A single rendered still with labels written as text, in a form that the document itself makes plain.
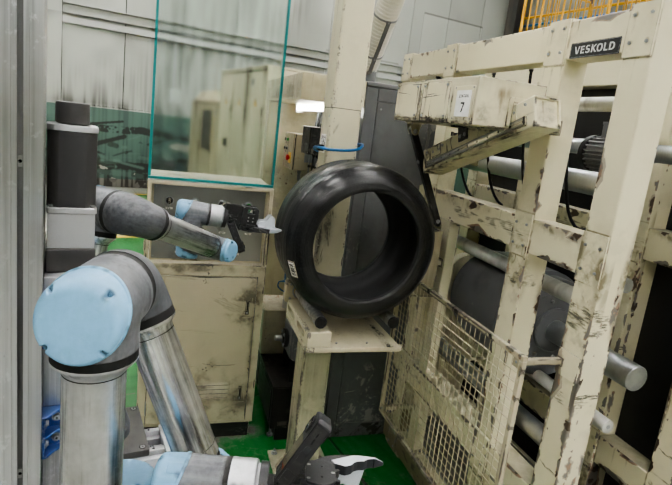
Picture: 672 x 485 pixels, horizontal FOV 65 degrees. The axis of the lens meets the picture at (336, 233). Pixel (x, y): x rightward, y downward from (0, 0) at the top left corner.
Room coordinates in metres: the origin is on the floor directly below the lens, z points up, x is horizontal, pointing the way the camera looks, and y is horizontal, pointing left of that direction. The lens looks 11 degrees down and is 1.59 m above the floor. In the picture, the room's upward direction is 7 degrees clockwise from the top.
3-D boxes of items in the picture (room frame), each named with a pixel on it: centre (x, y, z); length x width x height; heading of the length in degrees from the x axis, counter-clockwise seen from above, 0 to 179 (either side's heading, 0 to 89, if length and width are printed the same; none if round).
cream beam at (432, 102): (1.96, -0.38, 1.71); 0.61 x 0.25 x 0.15; 18
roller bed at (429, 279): (2.32, -0.36, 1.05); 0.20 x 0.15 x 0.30; 18
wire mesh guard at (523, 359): (1.87, -0.45, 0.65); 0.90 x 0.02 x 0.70; 18
